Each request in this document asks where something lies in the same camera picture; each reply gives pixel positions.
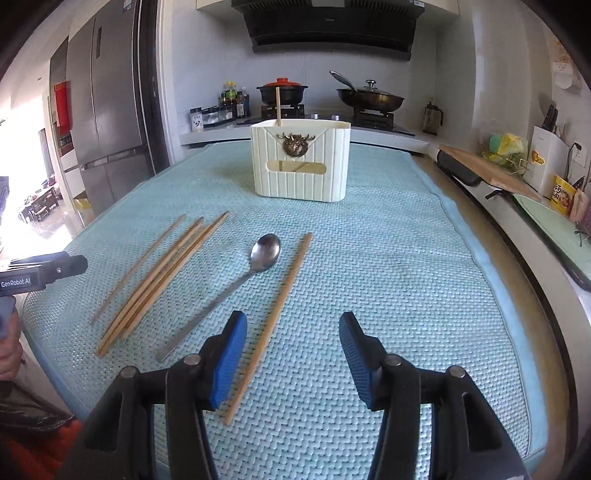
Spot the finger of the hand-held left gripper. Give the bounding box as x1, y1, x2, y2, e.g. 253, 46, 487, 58
9, 255, 88, 291

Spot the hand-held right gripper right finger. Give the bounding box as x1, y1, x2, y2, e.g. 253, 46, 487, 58
338, 311, 529, 480

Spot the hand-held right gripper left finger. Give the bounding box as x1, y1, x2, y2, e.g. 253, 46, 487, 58
69, 310, 249, 480

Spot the steel spoon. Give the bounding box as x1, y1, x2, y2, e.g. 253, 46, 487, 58
155, 233, 282, 363

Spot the cream ribbed utensil holder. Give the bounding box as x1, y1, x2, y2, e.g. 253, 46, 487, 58
250, 119, 352, 204

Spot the person's left hand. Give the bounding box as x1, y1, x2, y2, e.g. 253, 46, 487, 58
0, 314, 24, 382

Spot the teal woven mat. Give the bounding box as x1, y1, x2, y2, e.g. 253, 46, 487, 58
21, 138, 548, 480

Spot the dark cloth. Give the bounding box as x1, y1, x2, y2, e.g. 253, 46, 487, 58
0, 381, 75, 433

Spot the red hanging ornament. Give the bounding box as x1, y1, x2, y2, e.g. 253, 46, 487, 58
54, 82, 73, 131

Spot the orange cloth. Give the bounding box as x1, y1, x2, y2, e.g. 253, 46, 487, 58
0, 422, 85, 480

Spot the grey refrigerator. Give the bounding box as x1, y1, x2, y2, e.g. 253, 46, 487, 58
48, 0, 169, 217

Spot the clear spice rack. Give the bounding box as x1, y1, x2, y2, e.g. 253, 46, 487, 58
202, 105, 232, 128

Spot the wooden cutting board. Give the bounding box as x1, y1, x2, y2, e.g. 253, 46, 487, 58
438, 145, 542, 202

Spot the green glass board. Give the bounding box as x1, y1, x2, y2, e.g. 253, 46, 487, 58
514, 194, 591, 283

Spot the black gas stove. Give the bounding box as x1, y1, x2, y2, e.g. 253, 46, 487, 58
235, 104, 416, 137

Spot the yellow green sponge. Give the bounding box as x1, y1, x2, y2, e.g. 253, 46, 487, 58
482, 133, 530, 165

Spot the black wok with glass lid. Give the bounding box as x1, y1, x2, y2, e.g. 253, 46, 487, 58
329, 71, 406, 113

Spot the yellow snack packet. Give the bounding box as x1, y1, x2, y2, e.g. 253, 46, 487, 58
551, 174, 578, 216

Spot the pink packet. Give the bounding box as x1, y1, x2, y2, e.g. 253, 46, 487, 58
570, 189, 591, 220

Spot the white knife block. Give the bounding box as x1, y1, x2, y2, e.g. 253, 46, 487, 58
526, 105, 571, 193

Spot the black clay pot red lid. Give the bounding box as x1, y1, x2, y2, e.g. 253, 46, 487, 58
257, 78, 309, 107

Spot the black range hood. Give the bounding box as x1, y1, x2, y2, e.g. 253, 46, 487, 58
231, 0, 423, 62

